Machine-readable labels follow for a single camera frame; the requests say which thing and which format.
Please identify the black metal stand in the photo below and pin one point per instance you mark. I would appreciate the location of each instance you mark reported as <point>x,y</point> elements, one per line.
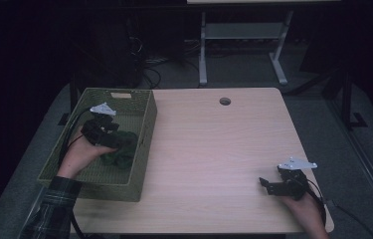
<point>73,96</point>
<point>347,99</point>

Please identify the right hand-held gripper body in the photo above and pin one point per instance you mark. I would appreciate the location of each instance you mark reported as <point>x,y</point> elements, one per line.
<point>293,186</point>

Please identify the green sock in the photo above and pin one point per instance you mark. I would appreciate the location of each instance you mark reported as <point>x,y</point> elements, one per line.
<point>117,160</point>
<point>130,139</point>

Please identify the person's left hand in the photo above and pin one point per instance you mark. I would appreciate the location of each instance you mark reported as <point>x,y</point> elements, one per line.
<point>79,157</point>

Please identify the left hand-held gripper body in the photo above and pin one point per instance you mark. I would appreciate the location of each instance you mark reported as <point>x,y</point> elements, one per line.
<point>101,131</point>

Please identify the green woven basket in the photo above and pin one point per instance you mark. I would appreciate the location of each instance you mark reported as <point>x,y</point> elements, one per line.
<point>107,184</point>

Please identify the person's right hand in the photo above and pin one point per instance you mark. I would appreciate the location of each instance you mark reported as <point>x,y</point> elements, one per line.
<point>306,212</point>

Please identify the grey table grommet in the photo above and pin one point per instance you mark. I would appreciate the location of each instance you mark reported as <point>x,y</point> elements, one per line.
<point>224,101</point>

